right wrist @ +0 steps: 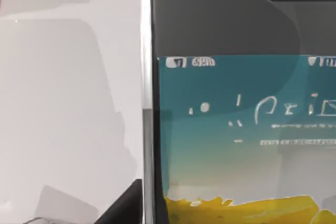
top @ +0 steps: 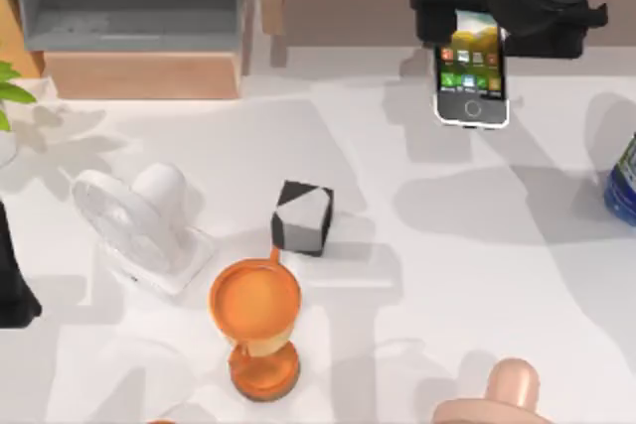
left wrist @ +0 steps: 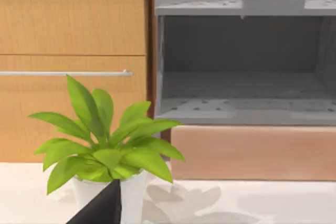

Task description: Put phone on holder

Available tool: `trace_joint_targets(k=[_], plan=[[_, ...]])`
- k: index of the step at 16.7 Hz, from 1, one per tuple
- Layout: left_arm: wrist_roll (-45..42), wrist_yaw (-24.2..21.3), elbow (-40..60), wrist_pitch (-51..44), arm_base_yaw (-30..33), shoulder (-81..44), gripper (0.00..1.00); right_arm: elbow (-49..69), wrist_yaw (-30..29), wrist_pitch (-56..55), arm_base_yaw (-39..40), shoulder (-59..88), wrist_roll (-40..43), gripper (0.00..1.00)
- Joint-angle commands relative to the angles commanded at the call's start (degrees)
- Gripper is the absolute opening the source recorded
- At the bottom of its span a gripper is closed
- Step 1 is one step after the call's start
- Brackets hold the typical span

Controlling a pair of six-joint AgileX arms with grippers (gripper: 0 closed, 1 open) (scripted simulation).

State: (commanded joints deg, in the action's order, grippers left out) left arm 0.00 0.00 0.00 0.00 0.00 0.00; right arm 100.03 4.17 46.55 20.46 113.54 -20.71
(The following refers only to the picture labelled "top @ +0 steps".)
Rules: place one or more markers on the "black smartphone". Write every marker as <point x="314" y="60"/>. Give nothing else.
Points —
<point x="472" y="81"/>

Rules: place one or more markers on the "wooden cupboard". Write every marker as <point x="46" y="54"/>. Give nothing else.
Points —
<point x="358" y="2"/>

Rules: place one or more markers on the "blue bottle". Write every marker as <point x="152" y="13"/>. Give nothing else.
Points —
<point x="623" y="185"/>

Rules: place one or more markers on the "black and white cube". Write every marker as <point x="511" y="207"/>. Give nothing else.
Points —
<point x="303" y="220"/>

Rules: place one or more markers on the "pale wooden drawer front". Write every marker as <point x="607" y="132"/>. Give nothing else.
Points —
<point x="139" y="74"/>

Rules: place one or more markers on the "orange trophy cup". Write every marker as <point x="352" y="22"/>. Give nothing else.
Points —
<point x="256" y="305"/>

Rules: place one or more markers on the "pink bottle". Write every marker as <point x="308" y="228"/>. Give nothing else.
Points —
<point x="507" y="389"/>

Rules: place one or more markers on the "white table fan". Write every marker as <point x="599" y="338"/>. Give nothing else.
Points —
<point x="134" y="230"/>

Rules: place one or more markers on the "green plant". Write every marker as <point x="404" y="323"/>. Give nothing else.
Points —
<point x="12" y="91"/>

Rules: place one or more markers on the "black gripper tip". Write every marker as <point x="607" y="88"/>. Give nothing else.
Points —
<point x="12" y="285"/>

